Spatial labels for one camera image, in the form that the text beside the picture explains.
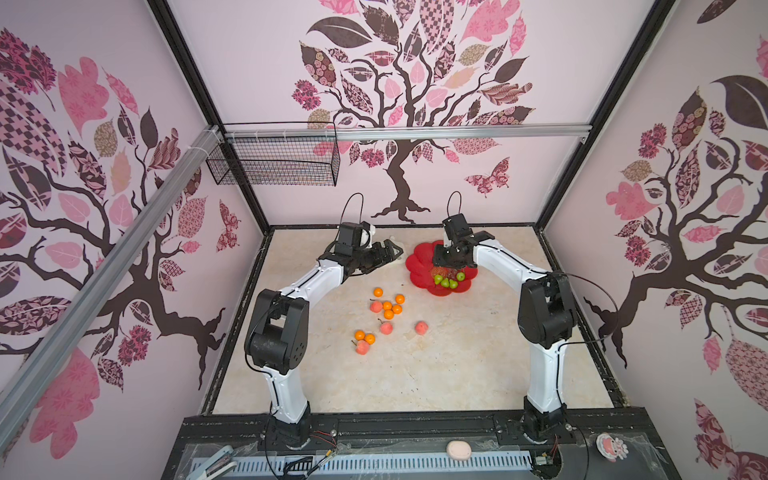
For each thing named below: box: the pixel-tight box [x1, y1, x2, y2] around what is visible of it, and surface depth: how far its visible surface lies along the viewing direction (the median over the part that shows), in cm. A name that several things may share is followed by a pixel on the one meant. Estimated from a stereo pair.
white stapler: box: [186, 445, 237, 480], surface depth 69 cm
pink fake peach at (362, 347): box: [351, 340, 370, 355], surface depth 87 cm
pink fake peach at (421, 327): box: [414, 320, 429, 335], surface depth 92 cm
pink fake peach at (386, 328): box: [377, 318, 393, 335], surface depth 92 cm
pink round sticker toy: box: [596, 432, 629, 463], surface depth 71 cm
